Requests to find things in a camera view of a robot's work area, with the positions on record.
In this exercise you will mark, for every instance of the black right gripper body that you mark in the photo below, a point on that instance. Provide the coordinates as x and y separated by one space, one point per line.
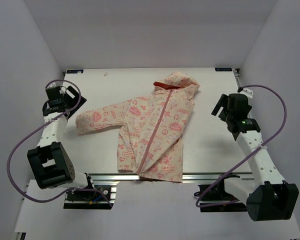
225 114

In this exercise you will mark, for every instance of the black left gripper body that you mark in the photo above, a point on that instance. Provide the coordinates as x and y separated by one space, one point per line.
65 101

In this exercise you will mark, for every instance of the pink and cream printed jacket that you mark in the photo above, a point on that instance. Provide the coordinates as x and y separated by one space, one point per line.
151 128

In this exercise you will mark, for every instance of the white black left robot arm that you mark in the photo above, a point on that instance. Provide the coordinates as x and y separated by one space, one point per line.
49 161

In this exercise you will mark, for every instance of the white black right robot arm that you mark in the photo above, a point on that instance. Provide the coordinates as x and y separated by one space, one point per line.
271 197

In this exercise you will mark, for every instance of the blue label sticker left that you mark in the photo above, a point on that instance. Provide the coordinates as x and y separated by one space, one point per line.
74 71

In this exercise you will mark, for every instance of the blue label sticker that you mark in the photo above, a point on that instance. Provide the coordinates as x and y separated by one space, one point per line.
223 69
74 71

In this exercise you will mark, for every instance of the blue label sticker right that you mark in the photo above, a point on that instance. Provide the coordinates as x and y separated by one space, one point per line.
223 69

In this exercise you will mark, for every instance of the aluminium table edge rail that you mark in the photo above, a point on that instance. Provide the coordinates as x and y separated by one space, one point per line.
189 177

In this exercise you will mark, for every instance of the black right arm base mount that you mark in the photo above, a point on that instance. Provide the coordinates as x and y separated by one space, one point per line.
217 195

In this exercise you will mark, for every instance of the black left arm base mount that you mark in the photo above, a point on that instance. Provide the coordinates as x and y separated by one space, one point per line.
91 200

